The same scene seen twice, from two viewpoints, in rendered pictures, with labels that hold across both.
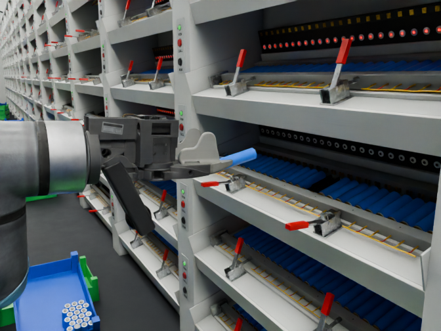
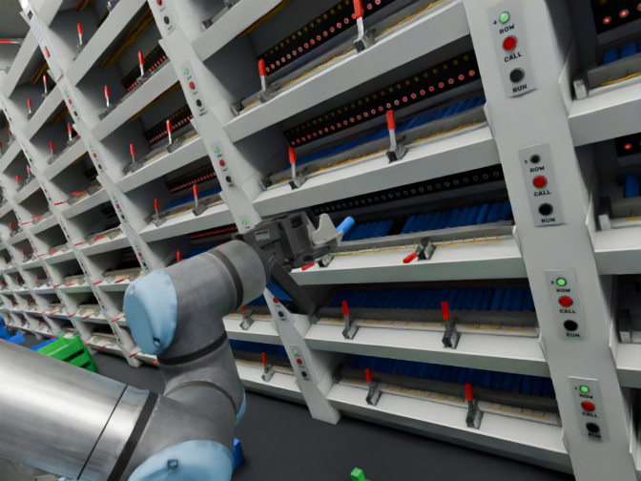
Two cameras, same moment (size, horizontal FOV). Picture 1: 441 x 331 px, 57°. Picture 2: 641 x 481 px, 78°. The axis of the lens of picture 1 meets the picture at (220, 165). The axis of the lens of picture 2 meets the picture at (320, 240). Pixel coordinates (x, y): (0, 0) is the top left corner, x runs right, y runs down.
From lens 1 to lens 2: 0.23 m
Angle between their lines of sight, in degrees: 16
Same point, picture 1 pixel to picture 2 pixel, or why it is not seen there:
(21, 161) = (221, 283)
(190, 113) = (256, 219)
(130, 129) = (273, 231)
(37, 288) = not seen: hidden behind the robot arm
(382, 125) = (448, 158)
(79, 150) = (254, 259)
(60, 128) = (231, 248)
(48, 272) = not seen: hidden behind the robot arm
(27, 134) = (213, 261)
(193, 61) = (242, 174)
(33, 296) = not seen: hidden behind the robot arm
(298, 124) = (374, 185)
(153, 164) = (300, 252)
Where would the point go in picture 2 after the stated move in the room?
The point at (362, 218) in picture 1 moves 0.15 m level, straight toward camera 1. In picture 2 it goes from (448, 234) to (480, 254)
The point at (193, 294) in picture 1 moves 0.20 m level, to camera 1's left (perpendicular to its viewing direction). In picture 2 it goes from (315, 372) to (249, 407)
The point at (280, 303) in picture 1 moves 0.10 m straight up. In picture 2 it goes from (403, 333) to (390, 295)
